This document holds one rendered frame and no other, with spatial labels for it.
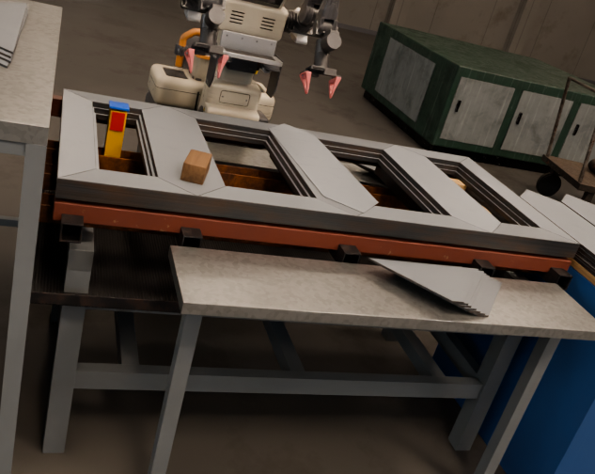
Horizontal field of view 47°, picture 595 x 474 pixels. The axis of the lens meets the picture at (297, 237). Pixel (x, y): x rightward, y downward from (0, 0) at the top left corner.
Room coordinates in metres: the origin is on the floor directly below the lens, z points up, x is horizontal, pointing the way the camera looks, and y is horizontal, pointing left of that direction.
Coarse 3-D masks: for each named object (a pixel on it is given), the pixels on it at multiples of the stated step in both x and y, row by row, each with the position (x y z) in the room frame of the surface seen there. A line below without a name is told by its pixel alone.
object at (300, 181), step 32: (96, 128) 1.97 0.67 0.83; (224, 128) 2.28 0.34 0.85; (96, 160) 1.69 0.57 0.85; (288, 160) 2.11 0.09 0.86; (384, 160) 2.46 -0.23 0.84; (64, 192) 1.48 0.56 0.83; (96, 192) 1.51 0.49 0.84; (128, 192) 1.54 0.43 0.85; (160, 192) 1.57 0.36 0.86; (320, 192) 1.88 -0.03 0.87; (416, 192) 2.20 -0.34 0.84; (480, 192) 2.44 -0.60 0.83; (288, 224) 1.70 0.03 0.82; (320, 224) 1.74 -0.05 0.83; (352, 224) 1.77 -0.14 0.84; (384, 224) 1.81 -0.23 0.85; (416, 224) 1.85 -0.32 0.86
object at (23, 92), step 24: (0, 0) 2.32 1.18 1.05; (24, 0) 2.43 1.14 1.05; (24, 24) 2.08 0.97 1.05; (48, 24) 2.17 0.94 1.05; (24, 48) 1.82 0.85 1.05; (48, 48) 1.89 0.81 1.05; (0, 72) 1.55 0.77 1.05; (24, 72) 1.61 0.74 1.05; (48, 72) 1.66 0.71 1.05; (0, 96) 1.40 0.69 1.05; (24, 96) 1.44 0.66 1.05; (48, 96) 1.48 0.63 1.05; (0, 120) 1.26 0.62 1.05; (24, 120) 1.30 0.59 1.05; (48, 120) 1.33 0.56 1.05
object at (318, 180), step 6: (306, 174) 1.99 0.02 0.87; (312, 180) 1.96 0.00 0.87; (318, 180) 1.97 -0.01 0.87; (324, 180) 1.99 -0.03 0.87; (330, 180) 2.00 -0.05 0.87; (336, 180) 2.02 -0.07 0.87; (342, 180) 2.03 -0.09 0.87; (348, 180) 2.05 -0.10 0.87; (354, 180) 2.07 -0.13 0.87; (336, 186) 1.96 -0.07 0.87; (342, 186) 1.97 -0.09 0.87; (348, 186) 1.99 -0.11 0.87; (354, 186) 2.00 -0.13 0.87; (360, 186) 2.02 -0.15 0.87
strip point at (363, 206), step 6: (330, 198) 1.84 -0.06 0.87; (336, 198) 1.85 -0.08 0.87; (342, 198) 1.87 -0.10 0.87; (348, 198) 1.88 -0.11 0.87; (348, 204) 1.84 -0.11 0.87; (354, 204) 1.85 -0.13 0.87; (360, 204) 1.87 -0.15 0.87; (366, 204) 1.88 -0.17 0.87; (372, 204) 1.89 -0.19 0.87; (360, 210) 1.82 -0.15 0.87; (366, 210) 1.83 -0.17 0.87
